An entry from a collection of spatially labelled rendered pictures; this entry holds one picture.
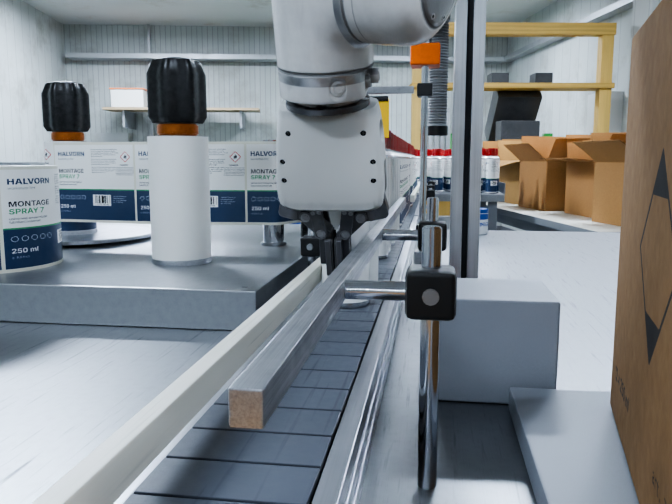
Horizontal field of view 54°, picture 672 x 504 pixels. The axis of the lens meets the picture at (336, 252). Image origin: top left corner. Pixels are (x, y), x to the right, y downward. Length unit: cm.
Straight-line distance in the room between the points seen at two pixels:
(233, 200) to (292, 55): 66
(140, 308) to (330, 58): 43
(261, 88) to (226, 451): 909
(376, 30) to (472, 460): 32
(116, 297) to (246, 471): 53
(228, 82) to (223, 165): 826
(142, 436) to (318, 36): 35
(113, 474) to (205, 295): 53
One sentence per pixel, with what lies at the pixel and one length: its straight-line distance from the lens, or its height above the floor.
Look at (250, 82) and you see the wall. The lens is 943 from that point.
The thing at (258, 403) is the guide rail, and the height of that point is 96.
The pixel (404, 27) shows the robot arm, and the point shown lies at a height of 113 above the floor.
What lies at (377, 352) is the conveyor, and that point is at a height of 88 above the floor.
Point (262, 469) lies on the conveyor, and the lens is 35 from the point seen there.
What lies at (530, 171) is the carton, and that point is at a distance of 358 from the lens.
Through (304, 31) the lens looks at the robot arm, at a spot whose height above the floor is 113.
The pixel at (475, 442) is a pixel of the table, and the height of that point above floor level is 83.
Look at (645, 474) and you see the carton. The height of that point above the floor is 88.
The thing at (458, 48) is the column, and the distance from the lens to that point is 106.
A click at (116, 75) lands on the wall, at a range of 972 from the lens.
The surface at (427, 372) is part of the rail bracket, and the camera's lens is 41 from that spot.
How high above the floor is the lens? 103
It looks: 8 degrees down
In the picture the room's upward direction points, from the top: straight up
